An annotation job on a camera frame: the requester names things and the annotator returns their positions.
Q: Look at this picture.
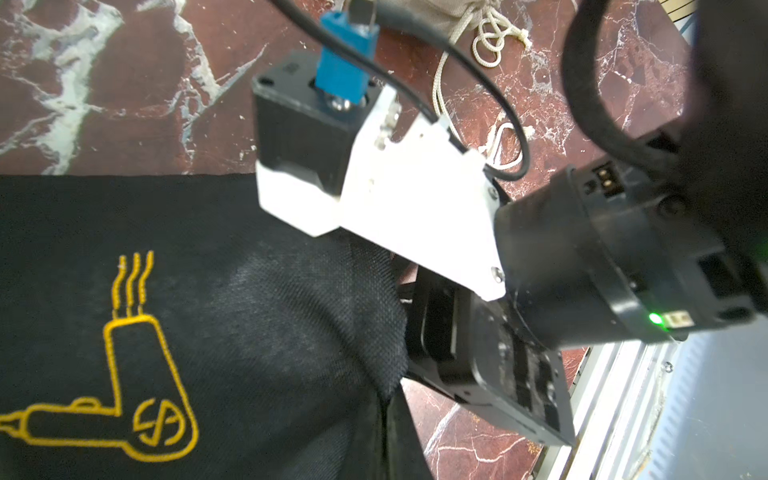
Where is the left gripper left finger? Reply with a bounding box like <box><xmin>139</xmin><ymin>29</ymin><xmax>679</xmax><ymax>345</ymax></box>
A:
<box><xmin>338</xmin><ymin>395</ymin><xmax>384</xmax><ymax>479</ymax></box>

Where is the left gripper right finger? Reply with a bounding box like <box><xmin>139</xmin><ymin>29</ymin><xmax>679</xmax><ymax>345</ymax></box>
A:
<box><xmin>386</xmin><ymin>386</ymin><xmax>433</xmax><ymax>480</ymax></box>

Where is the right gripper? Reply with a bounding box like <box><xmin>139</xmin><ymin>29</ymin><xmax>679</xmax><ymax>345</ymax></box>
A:
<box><xmin>404</xmin><ymin>122</ymin><xmax>759</xmax><ymax>446</ymax></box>

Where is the black drawstring bag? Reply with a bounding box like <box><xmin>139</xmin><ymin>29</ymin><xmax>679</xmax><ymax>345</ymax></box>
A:
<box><xmin>1</xmin><ymin>174</ymin><xmax>408</xmax><ymax>479</ymax></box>

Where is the beige drawstring bag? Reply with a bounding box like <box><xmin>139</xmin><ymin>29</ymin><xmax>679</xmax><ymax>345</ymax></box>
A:
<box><xmin>387</xmin><ymin>1</ymin><xmax>532</xmax><ymax>171</ymax></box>

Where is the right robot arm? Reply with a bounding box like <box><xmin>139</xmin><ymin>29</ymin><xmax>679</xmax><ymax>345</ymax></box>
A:
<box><xmin>405</xmin><ymin>1</ymin><xmax>767</xmax><ymax>446</ymax></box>

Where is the aluminium front rail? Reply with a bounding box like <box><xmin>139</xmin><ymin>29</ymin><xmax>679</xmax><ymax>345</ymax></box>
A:
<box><xmin>529</xmin><ymin>341</ymin><xmax>680</xmax><ymax>479</ymax></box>

